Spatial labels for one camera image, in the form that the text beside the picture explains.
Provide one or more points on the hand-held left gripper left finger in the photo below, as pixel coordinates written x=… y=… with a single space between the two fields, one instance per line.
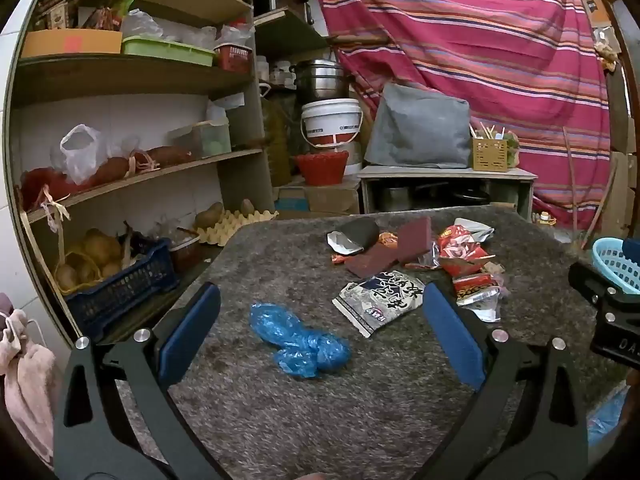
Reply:
x=190 y=330

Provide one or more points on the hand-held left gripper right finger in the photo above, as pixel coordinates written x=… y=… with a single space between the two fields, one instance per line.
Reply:
x=452 y=340

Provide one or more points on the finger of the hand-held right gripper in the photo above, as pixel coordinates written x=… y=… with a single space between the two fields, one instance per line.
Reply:
x=632 y=252
x=592 y=282

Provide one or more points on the light blue plastic basket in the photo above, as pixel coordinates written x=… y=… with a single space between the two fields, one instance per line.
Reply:
x=607 y=260

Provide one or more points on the red yellow snack wrapper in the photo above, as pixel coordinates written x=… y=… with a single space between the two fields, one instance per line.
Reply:
x=472 y=287

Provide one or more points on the black white snack packet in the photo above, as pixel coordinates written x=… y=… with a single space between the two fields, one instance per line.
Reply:
x=380 y=300

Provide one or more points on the large red snack wrapper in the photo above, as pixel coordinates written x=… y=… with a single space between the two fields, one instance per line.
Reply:
x=457 y=250

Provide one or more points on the maroon scouring pad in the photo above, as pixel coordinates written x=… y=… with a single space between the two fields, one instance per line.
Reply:
x=414 y=240

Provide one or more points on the blue plastic bag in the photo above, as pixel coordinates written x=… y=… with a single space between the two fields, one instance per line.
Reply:
x=300 y=345

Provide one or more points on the white wrapper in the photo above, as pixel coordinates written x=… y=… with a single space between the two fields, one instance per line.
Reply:
x=475 y=230

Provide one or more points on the dark red wrapper pieces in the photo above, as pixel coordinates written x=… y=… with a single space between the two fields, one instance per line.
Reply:
x=370 y=260

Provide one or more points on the small orange snack wrapper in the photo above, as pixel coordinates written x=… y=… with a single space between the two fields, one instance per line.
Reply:
x=387 y=239

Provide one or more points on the black silver-lined wrapper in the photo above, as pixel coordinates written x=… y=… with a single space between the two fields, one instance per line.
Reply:
x=362 y=232

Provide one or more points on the blue plastic crate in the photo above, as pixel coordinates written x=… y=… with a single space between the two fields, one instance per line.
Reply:
x=125 y=290

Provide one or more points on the thin wooden stick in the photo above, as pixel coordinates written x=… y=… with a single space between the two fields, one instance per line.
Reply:
x=570 y=175

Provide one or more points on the cardboard egg tray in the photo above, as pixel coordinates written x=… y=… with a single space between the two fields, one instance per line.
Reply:
x=235 y=222

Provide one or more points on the brown potato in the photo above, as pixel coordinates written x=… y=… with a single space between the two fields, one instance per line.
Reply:
x=247 y=207
x=209 y=215

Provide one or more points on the yellow net bag of potatoes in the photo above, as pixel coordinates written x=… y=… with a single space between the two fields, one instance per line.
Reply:
x=95 y=250

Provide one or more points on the grey shaggy mat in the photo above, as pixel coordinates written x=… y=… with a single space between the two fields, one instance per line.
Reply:
x=300 y=410

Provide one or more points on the small steel pot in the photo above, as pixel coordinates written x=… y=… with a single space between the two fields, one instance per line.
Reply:
x=397 y=197

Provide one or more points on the wooden shelf unit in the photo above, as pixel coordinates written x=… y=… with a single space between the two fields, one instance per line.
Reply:
x=235 y=180

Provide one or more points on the green patterned bundle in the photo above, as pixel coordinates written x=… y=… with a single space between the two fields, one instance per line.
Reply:
x=512 y=147

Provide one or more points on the bamboo utensil holder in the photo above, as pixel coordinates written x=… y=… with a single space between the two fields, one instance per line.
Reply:
x=490 y=155

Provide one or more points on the low wooden cabinet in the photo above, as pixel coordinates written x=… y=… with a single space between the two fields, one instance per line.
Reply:
x=450 y=172

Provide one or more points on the pink towel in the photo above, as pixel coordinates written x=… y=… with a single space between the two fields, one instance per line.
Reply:
x=30 y=385

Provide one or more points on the reddish sweet potato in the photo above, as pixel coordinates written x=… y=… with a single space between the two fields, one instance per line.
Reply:
x=167 y=155
x=112 y=170

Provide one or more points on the bundle of wooden chopsticks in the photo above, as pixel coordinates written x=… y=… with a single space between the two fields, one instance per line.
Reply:
x=485 y=131

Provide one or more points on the brown cardboard box blue print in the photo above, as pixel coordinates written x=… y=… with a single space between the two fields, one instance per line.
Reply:
x=330 y=200

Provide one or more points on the clear plastic container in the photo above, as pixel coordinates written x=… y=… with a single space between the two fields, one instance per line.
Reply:
x=205 y=140

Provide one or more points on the hanging ginger root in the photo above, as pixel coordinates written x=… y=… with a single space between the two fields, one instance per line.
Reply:
x=607 y=55

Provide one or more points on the yellow oil jug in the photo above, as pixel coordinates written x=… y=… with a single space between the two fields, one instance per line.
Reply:
x=277 y=150

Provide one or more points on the red mesh bag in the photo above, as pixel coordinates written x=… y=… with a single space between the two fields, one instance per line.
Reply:
x=42 y=187

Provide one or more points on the plain white bucket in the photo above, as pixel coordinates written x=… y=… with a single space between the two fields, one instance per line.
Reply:
x=354 y=160

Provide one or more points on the red woven plastic bowl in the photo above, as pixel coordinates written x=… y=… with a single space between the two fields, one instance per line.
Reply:
x=320 y=170

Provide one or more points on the white plastic bag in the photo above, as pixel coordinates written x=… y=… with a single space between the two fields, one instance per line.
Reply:
x=80 y=155

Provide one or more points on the grey fabric bag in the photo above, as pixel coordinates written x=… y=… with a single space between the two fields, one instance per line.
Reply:
x=420 y=130

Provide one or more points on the red striped curtain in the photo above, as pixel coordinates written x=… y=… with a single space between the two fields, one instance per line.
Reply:
x=475 y=60

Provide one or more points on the white bucket red label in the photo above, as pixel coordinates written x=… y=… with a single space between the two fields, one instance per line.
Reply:
x=330 y=117

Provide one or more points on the white plastic jar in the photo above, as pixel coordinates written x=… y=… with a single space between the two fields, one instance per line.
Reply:
x=281 y=72

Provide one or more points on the small red plastic basket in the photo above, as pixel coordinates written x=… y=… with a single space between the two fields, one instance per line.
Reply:
x=232 y=57

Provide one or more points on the green plastic tray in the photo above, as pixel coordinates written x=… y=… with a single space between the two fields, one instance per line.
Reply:
x=165 y=52

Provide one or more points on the steel stock pot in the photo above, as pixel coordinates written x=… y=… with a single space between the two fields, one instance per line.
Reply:
x=320 y=82

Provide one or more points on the clear plastic bag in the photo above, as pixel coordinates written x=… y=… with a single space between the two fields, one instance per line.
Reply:
x=145 y=25

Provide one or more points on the orange cardboard box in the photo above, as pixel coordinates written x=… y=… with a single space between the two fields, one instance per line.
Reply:
x=50 y=44

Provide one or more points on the red green snack packet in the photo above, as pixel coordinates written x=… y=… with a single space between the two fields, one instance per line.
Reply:
x=107 y=17

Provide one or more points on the brown printed box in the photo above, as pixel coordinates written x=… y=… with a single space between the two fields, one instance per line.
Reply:
x=57 y=7

